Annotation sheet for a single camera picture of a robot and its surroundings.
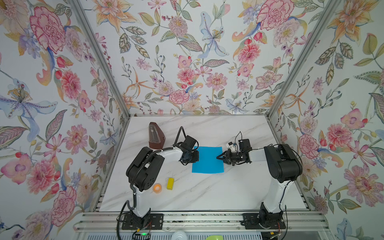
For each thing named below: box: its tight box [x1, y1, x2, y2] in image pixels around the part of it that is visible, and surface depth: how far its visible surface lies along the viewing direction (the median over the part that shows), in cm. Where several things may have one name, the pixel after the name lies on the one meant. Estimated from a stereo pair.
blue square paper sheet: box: [192, 146, 224, 174], surface depth 94 cm
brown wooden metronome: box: [148, 122, 166, 150], surface depth 98 cm
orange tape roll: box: [152, 183, 163, 194], surface depth 86 cm
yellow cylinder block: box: [167, 177, 175, 191], surface depth 87 cm
